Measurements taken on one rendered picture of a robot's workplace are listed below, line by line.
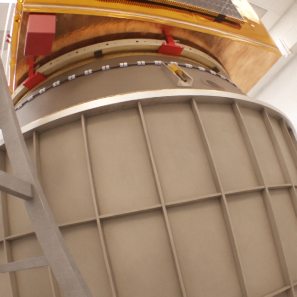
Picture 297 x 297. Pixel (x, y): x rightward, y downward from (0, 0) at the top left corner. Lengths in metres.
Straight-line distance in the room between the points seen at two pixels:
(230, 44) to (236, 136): 0.88
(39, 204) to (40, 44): 0.94
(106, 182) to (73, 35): 0.87
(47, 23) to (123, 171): 0.78
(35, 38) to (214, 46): 1.04
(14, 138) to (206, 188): 0.61
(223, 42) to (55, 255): 1.60
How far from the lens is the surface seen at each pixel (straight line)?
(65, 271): 0.59
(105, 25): 1.61
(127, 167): 1.02
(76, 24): 1.57
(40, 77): 1.71
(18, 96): 1.85
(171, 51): 1.71
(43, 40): 1.43
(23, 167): 0.68
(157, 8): 1.78
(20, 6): 1.63
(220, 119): 1.19
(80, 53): 1.63
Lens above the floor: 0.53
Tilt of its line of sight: 24 degrees up
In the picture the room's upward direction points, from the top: 13 degrees counter-clockwise
